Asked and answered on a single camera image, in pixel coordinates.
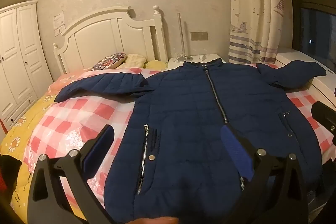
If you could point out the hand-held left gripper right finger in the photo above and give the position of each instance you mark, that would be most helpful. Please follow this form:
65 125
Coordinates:
235 153

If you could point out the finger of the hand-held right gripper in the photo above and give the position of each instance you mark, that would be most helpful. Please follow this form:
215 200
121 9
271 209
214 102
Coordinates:
324 115

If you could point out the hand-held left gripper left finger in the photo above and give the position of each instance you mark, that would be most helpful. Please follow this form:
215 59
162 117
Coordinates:
101 141

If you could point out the navy blue puffer jacket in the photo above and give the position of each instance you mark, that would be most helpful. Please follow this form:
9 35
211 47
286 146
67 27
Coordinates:
189 108

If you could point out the pink checkered blanket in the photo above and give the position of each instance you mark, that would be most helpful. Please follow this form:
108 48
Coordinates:
78 113

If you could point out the white bay window ledge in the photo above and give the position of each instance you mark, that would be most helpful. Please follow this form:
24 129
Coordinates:
288 56

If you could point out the patterned colourful pillow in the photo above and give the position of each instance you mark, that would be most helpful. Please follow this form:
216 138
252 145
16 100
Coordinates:
110 61

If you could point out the yellow floral quilt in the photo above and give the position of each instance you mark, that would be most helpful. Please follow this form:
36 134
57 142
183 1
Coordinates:
15 140

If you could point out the dark window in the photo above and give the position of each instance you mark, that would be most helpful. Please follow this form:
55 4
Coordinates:
315 29

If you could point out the cream pillow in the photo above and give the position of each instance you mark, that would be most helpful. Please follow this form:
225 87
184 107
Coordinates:
135 60

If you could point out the yellow pillow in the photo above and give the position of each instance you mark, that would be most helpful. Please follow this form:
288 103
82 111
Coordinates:
155 65

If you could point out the dark red cloth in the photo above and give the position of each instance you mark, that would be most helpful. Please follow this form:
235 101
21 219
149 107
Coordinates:
9 176

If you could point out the white wooden bed headboard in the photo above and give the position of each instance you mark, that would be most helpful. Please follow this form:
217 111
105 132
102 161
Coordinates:
105 37

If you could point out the white nightstand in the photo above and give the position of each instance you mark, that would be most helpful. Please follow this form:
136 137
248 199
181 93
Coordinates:
176 63

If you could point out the white wardrobe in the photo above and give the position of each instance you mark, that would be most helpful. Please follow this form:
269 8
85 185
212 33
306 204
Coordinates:
15 56

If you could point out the cream printed striped curtain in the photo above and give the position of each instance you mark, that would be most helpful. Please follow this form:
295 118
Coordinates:
252 3

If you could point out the wall switch panel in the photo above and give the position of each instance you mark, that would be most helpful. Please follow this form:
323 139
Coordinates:
199 36

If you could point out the paper wall notice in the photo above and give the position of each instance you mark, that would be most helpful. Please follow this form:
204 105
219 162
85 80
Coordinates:
59 23

